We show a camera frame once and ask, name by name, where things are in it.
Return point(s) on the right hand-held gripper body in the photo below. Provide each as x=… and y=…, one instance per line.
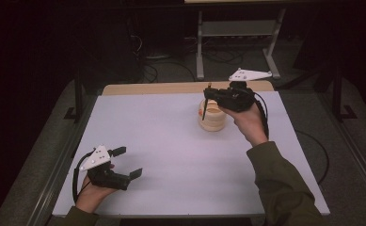
x=237, y=97

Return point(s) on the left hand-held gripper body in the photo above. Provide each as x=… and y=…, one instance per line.
x=108, y=179

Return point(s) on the person's left hand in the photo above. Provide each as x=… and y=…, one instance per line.
x=91, y=196

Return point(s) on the person's right hand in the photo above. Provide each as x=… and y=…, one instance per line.
x=249, y=124

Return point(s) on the white table mat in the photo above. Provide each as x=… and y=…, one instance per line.
x=177, y=175

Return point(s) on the white metal stand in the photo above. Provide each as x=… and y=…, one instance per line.
x=199, y=47

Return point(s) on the black stand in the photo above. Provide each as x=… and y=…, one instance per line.
x=337, y=100
x=78, y=100

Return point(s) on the metal floor rail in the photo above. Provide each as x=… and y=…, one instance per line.
x=56, y=175
x=346, y=141

